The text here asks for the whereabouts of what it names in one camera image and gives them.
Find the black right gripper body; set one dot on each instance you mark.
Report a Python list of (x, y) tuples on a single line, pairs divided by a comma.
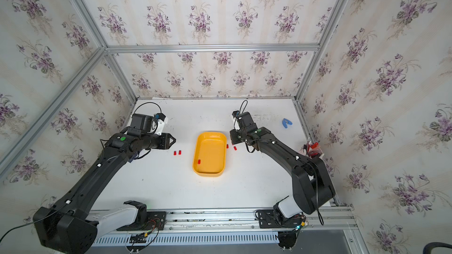
[(236, 137)]

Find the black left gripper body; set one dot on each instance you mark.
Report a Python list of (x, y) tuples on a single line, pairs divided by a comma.
[(159, 141)]

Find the yellow plastic storage tray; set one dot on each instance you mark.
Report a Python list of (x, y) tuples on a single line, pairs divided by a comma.
[(211, 150)]

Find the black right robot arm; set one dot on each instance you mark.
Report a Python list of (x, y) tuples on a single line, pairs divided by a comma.
[(312, 186)]

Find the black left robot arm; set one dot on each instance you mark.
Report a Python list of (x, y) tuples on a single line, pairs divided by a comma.
[(64, 226)]

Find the blue plastic clip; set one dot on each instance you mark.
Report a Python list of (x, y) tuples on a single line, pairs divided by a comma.
[(286, 123)]

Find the pink pen cup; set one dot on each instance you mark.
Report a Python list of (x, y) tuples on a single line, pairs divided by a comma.
[(313, 150)]

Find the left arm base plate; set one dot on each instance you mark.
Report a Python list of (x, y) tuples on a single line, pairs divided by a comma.
[(152, 220)]

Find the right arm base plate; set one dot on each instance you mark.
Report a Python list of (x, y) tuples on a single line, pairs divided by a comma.
[(280, 218)]

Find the aluminium mounting rail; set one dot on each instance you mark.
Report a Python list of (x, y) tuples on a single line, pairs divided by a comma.
[(254, 219)]

